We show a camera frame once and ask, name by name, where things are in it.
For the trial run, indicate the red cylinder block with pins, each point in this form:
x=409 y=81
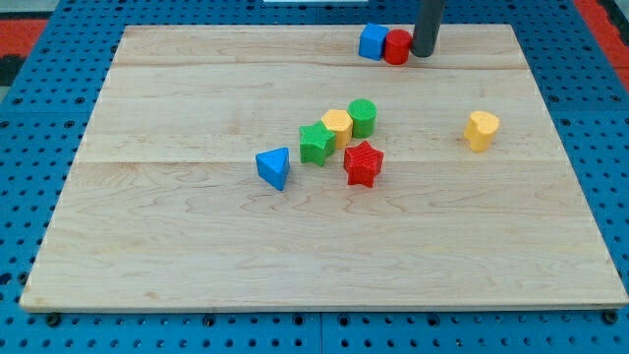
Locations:
x=396 y=46

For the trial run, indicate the yellow hexagon block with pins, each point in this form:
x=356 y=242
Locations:
x=339 y=122

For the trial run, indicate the green star block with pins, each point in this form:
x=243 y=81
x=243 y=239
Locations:
x=317 y=143

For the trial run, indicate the blue triangle block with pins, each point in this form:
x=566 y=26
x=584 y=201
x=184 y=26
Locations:
x=273 y=166

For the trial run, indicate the red star block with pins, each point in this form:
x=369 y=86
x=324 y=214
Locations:
x=362 y=164

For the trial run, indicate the green cylinder block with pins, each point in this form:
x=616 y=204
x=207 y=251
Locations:
x=363 y=113

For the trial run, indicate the light wooden board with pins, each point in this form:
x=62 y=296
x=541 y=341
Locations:
x=163 y=210

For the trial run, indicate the blue cube block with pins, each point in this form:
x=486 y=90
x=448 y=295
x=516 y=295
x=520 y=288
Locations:
x=371 y=43

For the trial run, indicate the yellow heart block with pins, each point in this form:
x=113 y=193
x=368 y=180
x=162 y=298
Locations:
x=480 y=130

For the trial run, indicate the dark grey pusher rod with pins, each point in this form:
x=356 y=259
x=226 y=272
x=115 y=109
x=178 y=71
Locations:
x=426 y=27

